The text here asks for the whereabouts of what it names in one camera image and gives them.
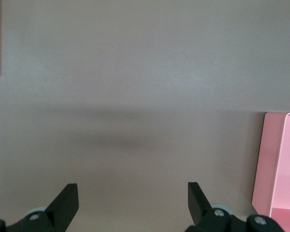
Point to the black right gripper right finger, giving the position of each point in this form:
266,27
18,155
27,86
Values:
200,210

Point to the brown table cover mat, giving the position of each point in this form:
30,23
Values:
135,72

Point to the pink plastic bin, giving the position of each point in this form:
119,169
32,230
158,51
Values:
268,157

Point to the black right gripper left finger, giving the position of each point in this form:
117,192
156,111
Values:
62,210

